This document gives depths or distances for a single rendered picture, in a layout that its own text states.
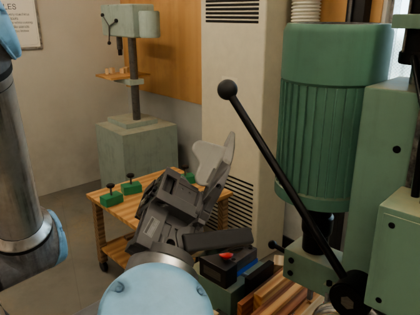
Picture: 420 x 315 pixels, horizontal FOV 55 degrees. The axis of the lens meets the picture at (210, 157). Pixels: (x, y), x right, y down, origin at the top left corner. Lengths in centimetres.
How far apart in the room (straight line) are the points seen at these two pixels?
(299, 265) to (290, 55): 41
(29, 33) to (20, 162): 271
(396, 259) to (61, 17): 337
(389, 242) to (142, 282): 33
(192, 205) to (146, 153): 252
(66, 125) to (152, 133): 100
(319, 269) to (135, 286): 55
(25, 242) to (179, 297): 76
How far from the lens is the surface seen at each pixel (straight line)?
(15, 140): 85
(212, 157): 55
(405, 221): 53
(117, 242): 260
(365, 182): 67
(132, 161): 299
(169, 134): 312
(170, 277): 33
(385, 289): 58
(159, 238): 52
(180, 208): 52
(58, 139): 376
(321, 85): 65
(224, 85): 67
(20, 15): 354
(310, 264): 83
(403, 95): 62
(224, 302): 93
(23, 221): 101
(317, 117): 66
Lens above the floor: 152
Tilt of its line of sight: 20 degrees down
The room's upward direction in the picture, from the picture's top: straight up
